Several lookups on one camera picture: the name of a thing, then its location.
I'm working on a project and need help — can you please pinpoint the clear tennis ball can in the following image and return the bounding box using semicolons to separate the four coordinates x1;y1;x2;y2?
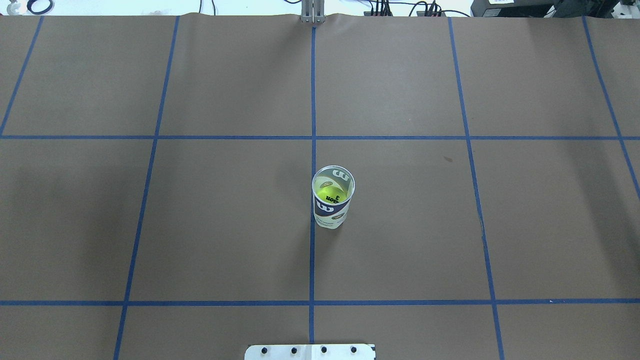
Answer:
311;165;356;230

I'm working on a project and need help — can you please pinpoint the aluminium frame post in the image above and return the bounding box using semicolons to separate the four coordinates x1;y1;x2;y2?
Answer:
300;0;326;25

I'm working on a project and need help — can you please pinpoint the yellow tennis ball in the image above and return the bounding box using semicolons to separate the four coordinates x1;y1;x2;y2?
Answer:
315;181;349;204

